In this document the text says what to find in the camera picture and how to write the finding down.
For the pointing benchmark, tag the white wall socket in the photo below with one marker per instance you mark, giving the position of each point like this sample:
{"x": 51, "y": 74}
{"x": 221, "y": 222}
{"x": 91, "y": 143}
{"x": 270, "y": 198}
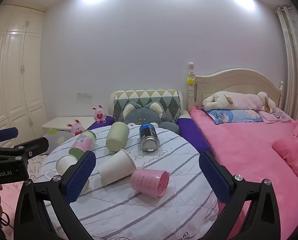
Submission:
{"x": 84, "y": 94}

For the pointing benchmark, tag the cream wardrobe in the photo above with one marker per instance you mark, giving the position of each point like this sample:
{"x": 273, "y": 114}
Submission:
{"x": 16, "y": 75}

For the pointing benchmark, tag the grey cat plush cushion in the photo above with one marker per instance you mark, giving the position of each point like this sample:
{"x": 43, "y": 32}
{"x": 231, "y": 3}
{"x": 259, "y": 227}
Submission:
{"x": 145, "y": 116}

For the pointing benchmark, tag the yellow crown ornament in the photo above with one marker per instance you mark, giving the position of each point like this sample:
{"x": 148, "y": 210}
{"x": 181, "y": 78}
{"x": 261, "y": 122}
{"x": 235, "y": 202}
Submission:
{"x": 191, "y": 80}

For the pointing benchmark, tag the pink blanket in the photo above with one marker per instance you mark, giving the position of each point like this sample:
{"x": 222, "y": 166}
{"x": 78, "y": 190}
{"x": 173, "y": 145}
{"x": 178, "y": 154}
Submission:
{"x": 293, "y": 151}

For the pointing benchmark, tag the light green cup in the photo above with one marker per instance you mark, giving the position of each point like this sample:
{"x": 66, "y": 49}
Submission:
{"x": 117, "y": 136}

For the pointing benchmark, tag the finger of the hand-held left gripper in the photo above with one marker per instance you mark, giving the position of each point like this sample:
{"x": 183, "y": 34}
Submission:
{"x": 35, "y": 146}
{"x": 4, "y": 134}

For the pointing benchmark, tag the large white paper cup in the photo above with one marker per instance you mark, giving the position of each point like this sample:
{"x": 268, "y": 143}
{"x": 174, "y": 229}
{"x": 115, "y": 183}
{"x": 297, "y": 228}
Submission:
{"x": 116, "y": 167}

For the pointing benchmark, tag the blue metal spray can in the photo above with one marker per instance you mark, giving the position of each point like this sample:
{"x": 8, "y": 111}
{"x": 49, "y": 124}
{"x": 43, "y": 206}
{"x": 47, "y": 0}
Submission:
{"x": 149, "y": 137}

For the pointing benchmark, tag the white and pink dog plush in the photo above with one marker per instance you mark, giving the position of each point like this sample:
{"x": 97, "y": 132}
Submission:
{"x": 239, "y": 100}

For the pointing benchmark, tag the pink printed pillow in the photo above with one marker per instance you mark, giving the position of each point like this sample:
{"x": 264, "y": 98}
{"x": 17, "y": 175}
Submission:
{"x": 276, "y": 116}

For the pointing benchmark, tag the pink bed sheet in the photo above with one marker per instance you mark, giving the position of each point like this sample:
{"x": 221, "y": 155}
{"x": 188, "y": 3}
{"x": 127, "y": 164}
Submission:
{"x": 244, "y": 150}

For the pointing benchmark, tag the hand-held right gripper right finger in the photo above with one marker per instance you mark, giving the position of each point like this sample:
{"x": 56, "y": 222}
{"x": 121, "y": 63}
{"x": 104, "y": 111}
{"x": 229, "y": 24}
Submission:
{"x": 214, "y": 180}

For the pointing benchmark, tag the white curtain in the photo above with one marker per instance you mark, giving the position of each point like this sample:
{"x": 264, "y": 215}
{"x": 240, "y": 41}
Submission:
{"x": 291, "y": 60}

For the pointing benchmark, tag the blue cartoon pillow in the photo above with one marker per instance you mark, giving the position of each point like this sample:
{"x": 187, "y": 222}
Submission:
{"x": 232, "y": 116}

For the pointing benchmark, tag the white nightstand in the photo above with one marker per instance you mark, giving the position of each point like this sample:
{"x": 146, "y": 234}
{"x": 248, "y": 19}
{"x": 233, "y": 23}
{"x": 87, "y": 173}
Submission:
{"x": 63, "y": 123}

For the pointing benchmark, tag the small white paper cup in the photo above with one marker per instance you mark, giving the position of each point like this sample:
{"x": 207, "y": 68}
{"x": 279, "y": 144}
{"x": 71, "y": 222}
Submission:
{"x": 65, "y": 163}

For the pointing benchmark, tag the pink plastic cup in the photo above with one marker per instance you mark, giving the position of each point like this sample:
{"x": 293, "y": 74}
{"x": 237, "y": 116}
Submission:
{"x": 150, "y": 183}

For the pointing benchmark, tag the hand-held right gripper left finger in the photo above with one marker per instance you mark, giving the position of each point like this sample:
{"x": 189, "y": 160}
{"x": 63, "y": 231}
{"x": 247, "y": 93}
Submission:
{"x": 79, "y": 177}

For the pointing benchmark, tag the pink and green can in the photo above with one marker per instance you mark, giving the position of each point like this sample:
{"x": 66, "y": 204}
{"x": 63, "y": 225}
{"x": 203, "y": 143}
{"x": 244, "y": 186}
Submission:
{"x": 83, "y": 142}

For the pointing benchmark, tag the white bag with green spots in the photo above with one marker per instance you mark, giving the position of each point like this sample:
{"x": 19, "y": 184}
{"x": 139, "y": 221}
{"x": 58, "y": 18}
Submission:
{"x": 55, "y": 136}

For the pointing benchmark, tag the cream wooden bed headboard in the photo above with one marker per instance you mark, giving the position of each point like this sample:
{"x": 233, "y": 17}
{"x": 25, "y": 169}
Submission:
{"x": 236, "y": 85}

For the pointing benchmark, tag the pink bunny toy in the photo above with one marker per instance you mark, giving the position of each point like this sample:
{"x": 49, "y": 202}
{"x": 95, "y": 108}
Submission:
{"x": 76, "y": 128}
{"x": 100, "y": 114}

